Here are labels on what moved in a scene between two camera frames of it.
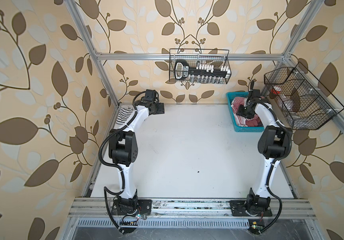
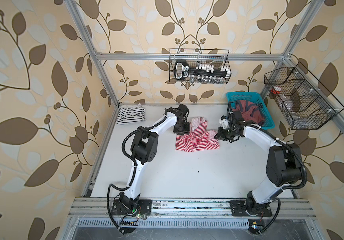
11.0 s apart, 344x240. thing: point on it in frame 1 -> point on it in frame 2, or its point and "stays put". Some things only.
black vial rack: [207, 74] stays put
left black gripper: [160, 107] -> [184, 131]
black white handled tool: [181, 69] stays put
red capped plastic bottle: [276, 90] stays put
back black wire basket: [199, 66] stays put
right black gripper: [239, 111] -> [219, 135]
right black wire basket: [305, 103] stays put
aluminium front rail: [185, 208] stays put
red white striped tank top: [241, 120] -> [199, 138]
